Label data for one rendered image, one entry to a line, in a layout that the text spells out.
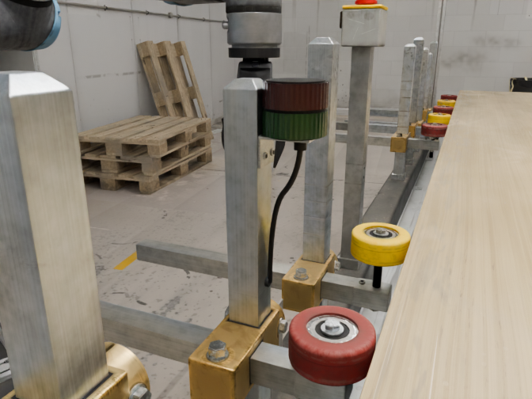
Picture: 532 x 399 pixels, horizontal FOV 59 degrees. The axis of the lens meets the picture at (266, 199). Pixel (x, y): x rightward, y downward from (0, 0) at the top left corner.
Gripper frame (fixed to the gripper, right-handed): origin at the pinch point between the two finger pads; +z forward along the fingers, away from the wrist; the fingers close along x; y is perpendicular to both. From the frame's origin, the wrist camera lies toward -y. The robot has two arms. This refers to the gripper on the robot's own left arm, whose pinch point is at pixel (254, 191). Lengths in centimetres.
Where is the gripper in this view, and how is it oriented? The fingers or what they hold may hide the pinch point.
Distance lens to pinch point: 68.6
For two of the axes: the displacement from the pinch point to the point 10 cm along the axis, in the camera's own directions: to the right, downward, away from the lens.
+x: -10.0, -0.2, 0.5
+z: 0.0, 9.5, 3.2
